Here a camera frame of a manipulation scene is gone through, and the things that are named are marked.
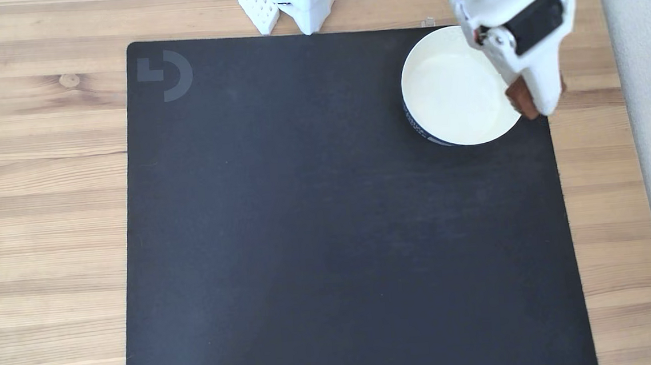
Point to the brown toy block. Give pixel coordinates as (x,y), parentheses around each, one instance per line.
(520,100)

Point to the small clear plastic clip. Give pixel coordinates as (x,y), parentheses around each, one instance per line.
(428,22)

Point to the black mouse mat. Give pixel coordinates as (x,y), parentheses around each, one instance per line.
(306,235)

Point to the white round bowl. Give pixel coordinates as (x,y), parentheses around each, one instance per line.
(451,93)

